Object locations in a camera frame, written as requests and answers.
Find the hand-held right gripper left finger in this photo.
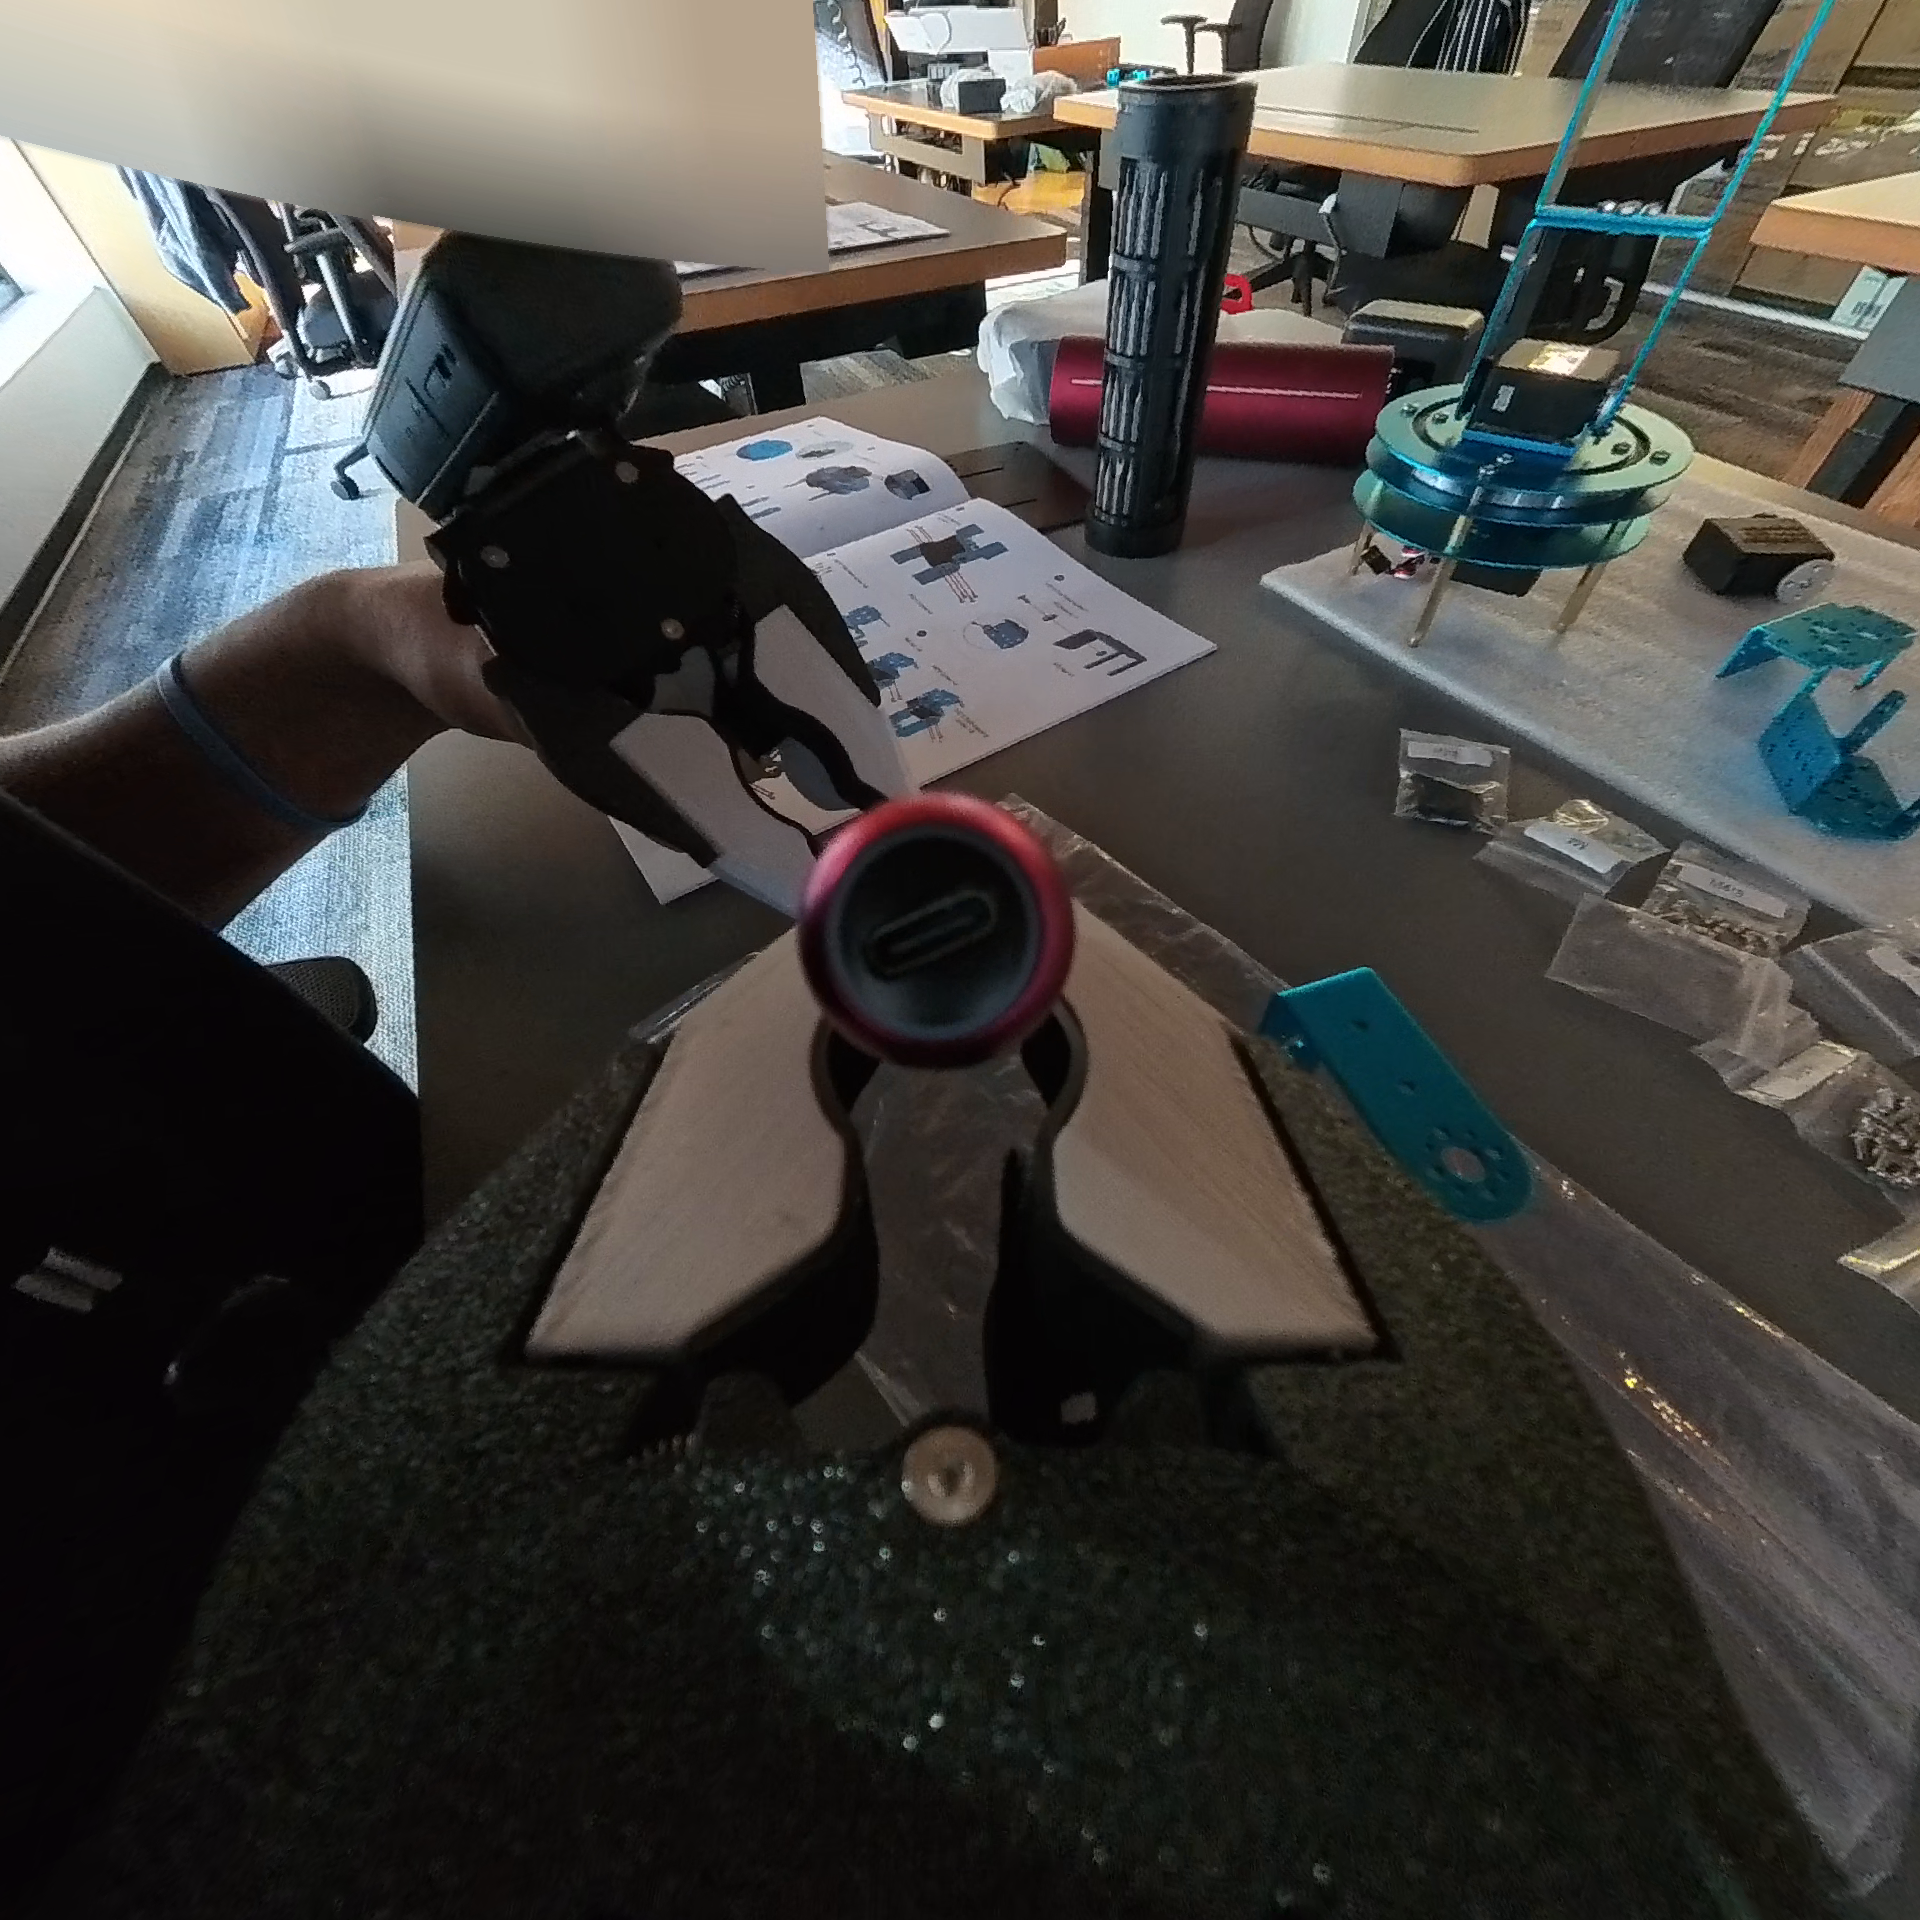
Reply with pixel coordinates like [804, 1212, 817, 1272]
[526, 938, 869, 1362]

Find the wooden table with thick legs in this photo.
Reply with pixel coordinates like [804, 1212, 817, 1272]
[1744, 170, 1920, 515]

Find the clear plastic bag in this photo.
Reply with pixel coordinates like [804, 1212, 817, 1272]
[631, 792, 1920, 1896]

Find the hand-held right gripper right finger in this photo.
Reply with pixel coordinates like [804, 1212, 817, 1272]
[1036, 921, 1384, 1362]

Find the black mesh chair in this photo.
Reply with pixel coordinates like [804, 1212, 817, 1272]
[222, 954, 384, 1048]

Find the black office chair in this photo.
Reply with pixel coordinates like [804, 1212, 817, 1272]
[273, 208, 398, 500]

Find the black perforated cylinder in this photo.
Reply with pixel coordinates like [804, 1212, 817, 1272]
[1079, 68, 1261, 561]

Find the white plastic bag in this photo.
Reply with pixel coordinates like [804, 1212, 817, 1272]
[975, 304, 1086, 432]

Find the black case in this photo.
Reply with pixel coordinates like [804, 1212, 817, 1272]
[1339, 297, 1489, 395]

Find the person's left hand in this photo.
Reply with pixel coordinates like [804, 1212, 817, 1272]
[293, 568, 541, 753]

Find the wooden table with dark frame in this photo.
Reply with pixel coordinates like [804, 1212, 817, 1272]
[380, 146, 1071, 417]

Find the white foam sheet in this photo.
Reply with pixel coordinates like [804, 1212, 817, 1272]
[1256, 478, 1920, 934]

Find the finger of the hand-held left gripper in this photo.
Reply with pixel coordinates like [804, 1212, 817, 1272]
[607, 705, 841, 921]
[743, 592, 924, 801]

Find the person's black clothing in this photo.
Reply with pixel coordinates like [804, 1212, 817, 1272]
[0, 792, 432, 1920]

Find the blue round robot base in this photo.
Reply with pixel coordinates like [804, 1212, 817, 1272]
[1347, 0, 1843, 605]

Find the light wooden table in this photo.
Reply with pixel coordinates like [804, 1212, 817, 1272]
[1052, 58, 1843, 324]

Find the dark grey desk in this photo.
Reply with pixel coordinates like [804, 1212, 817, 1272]
[393, 349, 1920, 1920]

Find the red electric screwdriver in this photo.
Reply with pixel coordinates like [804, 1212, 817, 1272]
[795, 792, 1079, 1073]

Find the large blue U bracket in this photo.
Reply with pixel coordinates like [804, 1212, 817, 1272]
[1254, 964, 1537, 1228]

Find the dark flat tray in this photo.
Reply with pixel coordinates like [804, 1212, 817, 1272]
[957, 438, 1093, 532]

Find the white instruction manual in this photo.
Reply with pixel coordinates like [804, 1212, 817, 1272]
[603, 417, 1220, 913]

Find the person's left forearm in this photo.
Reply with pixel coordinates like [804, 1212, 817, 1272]
[0, 592, 377, 940]

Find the red cylinder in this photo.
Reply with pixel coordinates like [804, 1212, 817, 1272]
[1045, 334, 1400, 466]

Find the pile of small screw bags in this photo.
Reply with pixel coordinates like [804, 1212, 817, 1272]
[1391, 724, 1920, 1309]

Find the blue wristband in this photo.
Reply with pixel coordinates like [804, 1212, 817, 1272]
[153, 650, 372, 830]

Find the blue flat bracket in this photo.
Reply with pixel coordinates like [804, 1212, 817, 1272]
[1715, 597, 1920, 702]

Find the small black motor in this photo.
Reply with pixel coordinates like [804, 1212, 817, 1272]
[1678, 513, 1843, 605]

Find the blue perforated bracket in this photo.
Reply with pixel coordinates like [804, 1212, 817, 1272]
[1751, 680, 1920, 842]

